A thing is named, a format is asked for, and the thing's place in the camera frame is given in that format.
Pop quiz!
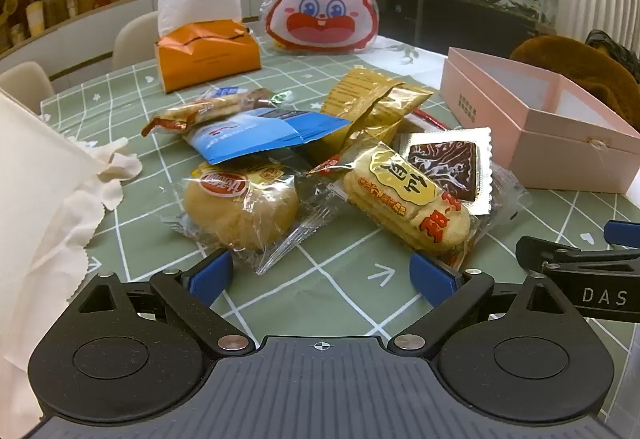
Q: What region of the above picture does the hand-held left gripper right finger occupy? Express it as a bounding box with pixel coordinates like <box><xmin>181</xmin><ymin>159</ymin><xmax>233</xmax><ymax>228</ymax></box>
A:
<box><xmin>392</xmin><ymin>251</ymin><xmax>581</xmax><ymax>353</ymax></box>

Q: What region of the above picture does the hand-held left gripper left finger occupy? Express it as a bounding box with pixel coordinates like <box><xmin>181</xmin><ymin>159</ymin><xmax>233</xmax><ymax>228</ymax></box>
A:
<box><xmin>67</xmin><ymin>249</ymin><xmax>256</xmax><ymax>354</ymax></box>

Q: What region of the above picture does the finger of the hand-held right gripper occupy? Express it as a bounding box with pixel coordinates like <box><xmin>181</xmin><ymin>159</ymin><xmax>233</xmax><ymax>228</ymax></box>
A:
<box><xmin>515</xmin><ymin>235</ymin><xmax>640</xmax><ymax>276</ymax></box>
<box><xmin>602</xmin><ymin>219</ymin><xmax>640</xmax><ymax>247</ymax></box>

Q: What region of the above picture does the round bread packet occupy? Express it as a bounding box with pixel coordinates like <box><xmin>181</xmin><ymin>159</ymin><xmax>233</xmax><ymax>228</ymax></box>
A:
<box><xmin>160</xmin><ymin>159</ymin><xmax>331</xmax><ymax>276</ymax></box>

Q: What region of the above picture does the rice cracker packet yellow label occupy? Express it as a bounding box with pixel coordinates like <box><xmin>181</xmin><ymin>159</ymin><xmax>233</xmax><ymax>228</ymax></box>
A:
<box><xmin>307</xmin><ymin>142</ymin><xmax>532</xmax><ymax>270</ymax></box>

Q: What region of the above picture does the pink box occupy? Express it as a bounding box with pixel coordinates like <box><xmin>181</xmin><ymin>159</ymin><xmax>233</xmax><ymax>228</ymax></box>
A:
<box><xmin>440</xmin><ymin>46</ymin><xmax>640</xmax><ymax>194</ymax></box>

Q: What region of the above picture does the blue snack packet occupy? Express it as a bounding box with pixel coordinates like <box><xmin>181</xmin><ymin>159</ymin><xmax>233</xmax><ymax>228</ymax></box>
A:
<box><xmin>182</xmin><ymin>109</ymin><xmax>353</xmax><ymax>165</ymax></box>

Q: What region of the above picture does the long rice cracker packet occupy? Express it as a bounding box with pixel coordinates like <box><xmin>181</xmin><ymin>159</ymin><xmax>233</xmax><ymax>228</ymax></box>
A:
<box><xmin>141</xmin><ymin>88</ymin><xmax>293</xmax><ymax>137</ymax></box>

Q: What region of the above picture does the gold snack packet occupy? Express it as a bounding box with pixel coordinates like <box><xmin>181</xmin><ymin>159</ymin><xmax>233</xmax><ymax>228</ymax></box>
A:
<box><xmin>320</xmin><ymin>68</ymin><xmax>435</xmax><ymax>155</ymax></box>

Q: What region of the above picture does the green checked tablecloth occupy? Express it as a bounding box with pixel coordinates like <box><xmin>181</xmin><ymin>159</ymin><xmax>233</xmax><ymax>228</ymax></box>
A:
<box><xmin>0</xmin><ymin>35</ymin><xmax>640</xmax><ymax>370</ymax></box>

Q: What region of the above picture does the chocolate wafer packet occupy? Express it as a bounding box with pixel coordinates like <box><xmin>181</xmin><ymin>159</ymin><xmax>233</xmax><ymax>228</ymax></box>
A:
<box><xmin>400</xmin><ymin>128</ymin><xmax>496</xmax><ymax>217</ymax></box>

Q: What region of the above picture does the crumpled cream tissue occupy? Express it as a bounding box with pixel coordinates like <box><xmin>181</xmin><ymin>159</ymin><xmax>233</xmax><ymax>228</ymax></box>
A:
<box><xmin>75</xmin><ymin>138</ymin><xmax>143</xmax><ymax>220</ymax></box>

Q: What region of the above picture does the thin red stick packet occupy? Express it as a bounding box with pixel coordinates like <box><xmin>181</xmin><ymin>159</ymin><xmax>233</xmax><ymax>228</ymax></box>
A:
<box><xmin>410</xmin><ymin>108</ymin><xmax>453</xmax><ymax>131</ymax></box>

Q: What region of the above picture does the dark grey fuzzy cushion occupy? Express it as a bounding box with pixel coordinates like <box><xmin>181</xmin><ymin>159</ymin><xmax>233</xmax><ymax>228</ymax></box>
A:
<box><xmin>584</xmin><ymin>29</ymin><xmax>640</xmax><ymax>72</ymax></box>

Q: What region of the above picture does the brown plush toy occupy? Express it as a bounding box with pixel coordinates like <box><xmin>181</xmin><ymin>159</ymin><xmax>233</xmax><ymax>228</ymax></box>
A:
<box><xmin>510</xmin><ymin>34</ymin><xmax>640</xmax><ymax>130</ymax></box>

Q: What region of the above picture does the white cloth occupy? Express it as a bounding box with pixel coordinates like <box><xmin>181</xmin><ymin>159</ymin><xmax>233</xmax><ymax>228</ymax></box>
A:
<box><xmin>0</xmin><ymin>89</ymin><xmax>108</xmax><ymax>439</ymax></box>

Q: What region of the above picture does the orange tissue box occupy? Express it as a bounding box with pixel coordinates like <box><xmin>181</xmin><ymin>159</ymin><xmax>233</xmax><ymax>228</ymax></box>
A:
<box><xmin>155</xmin><ymin>19</ymin><xmax>262</xmax><ymax>94</ymax></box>

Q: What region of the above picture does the white chair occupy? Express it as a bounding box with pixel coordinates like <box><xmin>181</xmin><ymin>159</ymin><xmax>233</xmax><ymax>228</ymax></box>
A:
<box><xmin>0</xmin><ymin>62</ymin><xmax>55</xmax><ymax>115</ymax></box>
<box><xmin>112</xmin><ymin>12</ymin><xmax>161</xmax><ymax>70</ymax></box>

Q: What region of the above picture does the white tissue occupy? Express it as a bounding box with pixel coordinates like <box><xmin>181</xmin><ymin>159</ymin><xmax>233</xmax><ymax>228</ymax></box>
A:
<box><xmin>157</xmin><ymin>0</ymin><xmax>242</xmax><ymax>32</ymax></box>

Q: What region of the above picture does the black appliance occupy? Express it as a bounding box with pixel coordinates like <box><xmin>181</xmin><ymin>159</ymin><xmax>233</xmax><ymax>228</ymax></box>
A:
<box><xmin>385</xmin><ymin>0</ymin><xmax>421</xmax><ymax>42</ymax></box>

